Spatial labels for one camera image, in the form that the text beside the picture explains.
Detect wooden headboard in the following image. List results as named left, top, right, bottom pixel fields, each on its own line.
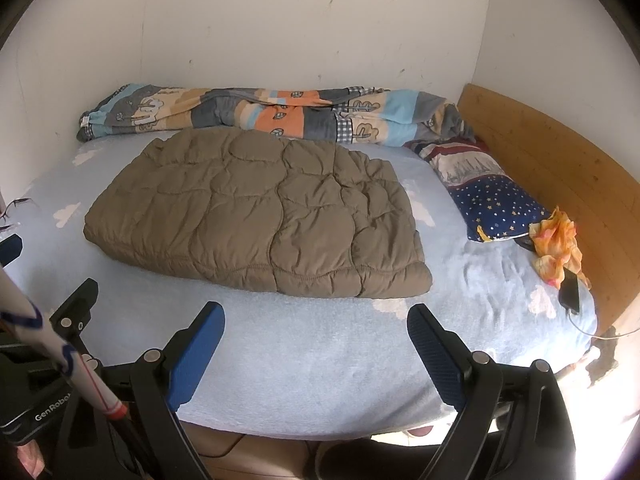
left=457, top=83, right=640, bottom=336

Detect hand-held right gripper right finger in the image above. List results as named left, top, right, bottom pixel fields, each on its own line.
left=406, top=304, right=578, bottom=480

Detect olive quilted hooded jacket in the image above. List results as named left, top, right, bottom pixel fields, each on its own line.
left=82, top=127, right=433, bottom=300

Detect rolled patchwork cartoon blanket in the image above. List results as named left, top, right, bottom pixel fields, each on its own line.
left=76, top=83, right=477, bottom=147

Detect white charging cable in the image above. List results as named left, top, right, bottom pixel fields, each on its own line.
left=567, top=310, right=640, bottom=340

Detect eyeglasses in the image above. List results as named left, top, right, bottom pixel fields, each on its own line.
left=0, top=197, right=41, bottom=231

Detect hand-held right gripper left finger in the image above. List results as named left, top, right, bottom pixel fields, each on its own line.
left=52, top=301, right=226, bottom=480

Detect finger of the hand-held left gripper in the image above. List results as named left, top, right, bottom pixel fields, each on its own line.
left=49, top=277, right=100, bottom=356
left=0, top=234, right=24, bottom=266

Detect star and stripe print pillow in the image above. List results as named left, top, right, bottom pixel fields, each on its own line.
left=404, top=137, right=547, bottom=243

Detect black pole with white grip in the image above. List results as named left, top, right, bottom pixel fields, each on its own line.
left=0, top=262, right=151, bottom=480

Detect orange yellow cloth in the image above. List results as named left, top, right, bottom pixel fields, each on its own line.
left=529, top=206, right=592, bottom=290

